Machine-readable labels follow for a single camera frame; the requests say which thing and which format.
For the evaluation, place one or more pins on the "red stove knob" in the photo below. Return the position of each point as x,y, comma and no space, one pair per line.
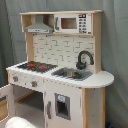
34,84
15,78

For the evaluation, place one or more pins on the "white toy microwave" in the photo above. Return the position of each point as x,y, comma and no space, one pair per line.
73,23

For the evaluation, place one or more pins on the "grey toy sink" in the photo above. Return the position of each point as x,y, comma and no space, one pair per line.
72,74

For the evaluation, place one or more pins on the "white oven door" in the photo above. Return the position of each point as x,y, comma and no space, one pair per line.
7,104

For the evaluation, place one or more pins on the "black toy stovetop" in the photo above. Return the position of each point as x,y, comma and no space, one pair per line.
37,66

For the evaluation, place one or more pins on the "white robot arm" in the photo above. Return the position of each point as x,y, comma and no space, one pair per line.
18,122

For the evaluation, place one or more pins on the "white cupboard door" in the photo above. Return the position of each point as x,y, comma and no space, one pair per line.
63,107

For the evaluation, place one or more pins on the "wooden toy kitchen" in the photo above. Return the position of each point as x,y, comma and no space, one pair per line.
72,50

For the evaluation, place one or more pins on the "grey range hood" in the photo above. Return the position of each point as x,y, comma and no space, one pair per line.
42,24

